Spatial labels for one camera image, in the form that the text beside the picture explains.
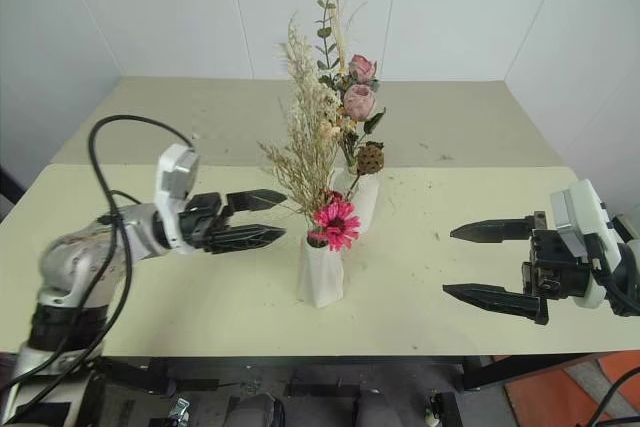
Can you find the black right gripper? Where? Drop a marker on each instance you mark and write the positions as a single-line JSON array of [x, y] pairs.
[[555, 272]]

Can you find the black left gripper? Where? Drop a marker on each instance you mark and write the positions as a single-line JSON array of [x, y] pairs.
[[200, 224]]

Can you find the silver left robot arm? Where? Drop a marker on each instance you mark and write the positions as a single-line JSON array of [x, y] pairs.
[[75, 267]]

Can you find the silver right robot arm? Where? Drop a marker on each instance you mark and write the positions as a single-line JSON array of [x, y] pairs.
[[631, 267]]

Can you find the dried grass pink daisy bouquet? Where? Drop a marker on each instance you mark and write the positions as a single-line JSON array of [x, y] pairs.
[[306, 147]]

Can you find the tall twisted white vase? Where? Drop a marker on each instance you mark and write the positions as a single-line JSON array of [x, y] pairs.
[[320, 277]]

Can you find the short white vase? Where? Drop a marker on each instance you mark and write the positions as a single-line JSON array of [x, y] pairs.
[[367, 202]]

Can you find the orange floor mat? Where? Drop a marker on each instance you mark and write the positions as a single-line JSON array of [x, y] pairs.
[[550, 392]]

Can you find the pink rose eucalyptus bouquet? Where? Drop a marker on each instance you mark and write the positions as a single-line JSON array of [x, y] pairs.
[[359, 99]]

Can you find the metal caster wheel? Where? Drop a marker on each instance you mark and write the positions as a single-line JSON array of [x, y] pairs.
[[181, 412]]

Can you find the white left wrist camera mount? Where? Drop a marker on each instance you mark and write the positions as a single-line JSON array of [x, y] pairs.
[[172, 172]]

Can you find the black table frame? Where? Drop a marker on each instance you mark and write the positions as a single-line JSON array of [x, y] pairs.
[[325, 372]]

